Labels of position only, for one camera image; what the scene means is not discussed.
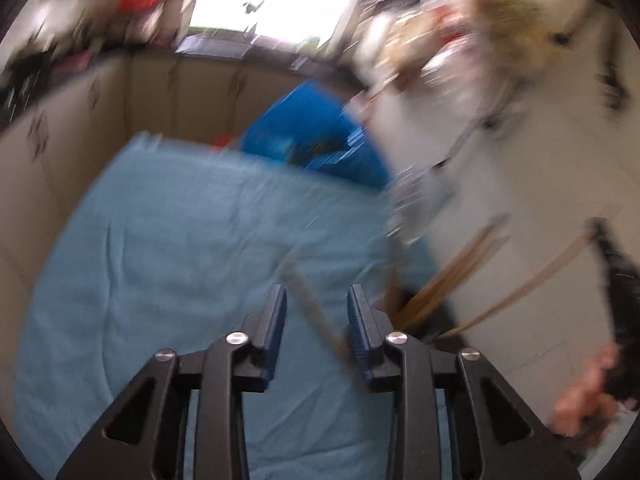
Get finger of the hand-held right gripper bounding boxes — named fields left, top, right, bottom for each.
left=590, top=217, right=623, bottom=263

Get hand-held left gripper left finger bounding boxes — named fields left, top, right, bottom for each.
left=55, top=284, right=288, bottom=480

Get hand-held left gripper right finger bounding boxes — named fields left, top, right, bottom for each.
left=347, top=284, right=583, bottom=480

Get brown bamboo chopstick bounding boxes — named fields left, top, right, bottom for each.
left=457, top=227, right=601, bottom=335
left=280, top=257, right=371, bottom=391

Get dark cylindrical chopstick holder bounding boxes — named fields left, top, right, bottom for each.
left=395, top=305, right=467, bottom=347

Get person's right hand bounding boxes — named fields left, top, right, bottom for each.
left=552, top=344, right=633, bottom=438

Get blue tablecloth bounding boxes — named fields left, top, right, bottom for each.
left=12, top=132, right=451, bottom=480

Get blue plastic bag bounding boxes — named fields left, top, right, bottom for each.
left=240, top=80, right=391, bottom=191

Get hanging plastic bags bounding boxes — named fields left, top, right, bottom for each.
left=360, top=0, right=552, bottom=112

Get beige base cabinets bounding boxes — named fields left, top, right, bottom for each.
left=0, top=50, right=351, bottom=261

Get black kitchen countertop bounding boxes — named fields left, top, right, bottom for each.
left=0, top=35, right=362, bottom=127

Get red plastic basket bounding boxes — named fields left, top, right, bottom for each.
left=117, top=0, right=167, bottom=14

